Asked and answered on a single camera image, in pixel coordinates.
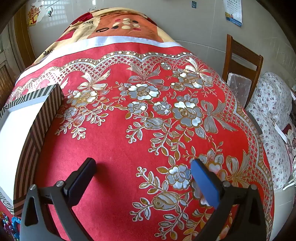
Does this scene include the clear plastic bag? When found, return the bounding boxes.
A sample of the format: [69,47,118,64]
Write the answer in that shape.
[225,72,252,98]

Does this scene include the brown wooden door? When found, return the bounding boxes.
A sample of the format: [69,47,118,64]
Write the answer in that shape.
[0,5,35,102]

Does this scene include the pile of colourful bead jewelry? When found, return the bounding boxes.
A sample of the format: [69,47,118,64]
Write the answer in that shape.
[0,211,22,241]

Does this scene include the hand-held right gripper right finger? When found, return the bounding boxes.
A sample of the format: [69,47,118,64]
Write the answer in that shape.
[190,159,270,241]

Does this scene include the wooden chair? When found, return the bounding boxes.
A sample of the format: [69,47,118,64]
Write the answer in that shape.
[222,34,264,109]

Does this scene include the orange printed blanket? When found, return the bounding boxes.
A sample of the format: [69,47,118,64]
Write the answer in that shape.
[31,7,177,67]

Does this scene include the red and yellow wall decoration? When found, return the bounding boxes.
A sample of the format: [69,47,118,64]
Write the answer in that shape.
[27,0,53,27]

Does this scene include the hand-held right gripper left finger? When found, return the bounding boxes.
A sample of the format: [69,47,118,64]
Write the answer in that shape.
[20,158,96,241]

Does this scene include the wall calendar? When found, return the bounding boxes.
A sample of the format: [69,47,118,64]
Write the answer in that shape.
[224,0,243,27]

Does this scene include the white floral quilt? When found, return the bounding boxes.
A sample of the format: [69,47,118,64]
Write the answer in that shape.
[245,72,296,190]

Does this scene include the striped box with white inside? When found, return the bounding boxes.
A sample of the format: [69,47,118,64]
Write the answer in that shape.
[0,84,65,216]

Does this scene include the red floral gold-patterned cloth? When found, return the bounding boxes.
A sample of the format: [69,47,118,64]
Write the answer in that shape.
[5,36,275,241]

